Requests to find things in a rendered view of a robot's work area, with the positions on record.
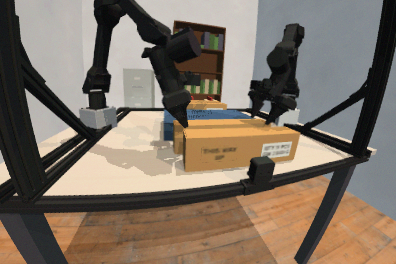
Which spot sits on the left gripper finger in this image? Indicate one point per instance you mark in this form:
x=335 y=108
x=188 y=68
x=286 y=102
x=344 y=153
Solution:
x=180 y=113

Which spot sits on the blue flat platform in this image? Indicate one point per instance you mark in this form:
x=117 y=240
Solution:
x=200 y=115

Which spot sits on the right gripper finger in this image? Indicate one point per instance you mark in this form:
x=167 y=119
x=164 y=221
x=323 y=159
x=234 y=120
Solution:
x=256 y=106
x=276 y=111

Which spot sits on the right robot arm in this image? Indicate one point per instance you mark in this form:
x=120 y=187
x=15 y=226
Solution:
x=279 y=64

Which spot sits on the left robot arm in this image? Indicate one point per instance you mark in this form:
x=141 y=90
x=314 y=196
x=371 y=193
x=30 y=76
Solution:
x=179 y=49

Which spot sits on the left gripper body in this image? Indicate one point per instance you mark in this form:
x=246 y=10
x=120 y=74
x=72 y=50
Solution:
x=168 y=82

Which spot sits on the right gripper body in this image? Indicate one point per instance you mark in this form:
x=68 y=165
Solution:
x=279 y=86

